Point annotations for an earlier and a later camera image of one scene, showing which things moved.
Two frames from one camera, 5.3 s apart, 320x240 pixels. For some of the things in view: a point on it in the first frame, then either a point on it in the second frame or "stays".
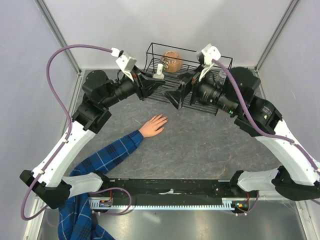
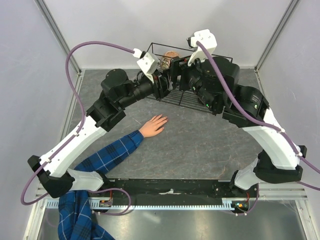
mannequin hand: (153, 126) stays
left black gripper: (146, 85) to (159, 82)
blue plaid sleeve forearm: (75, 218) stays
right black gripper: (189, 80) to (182, 67)
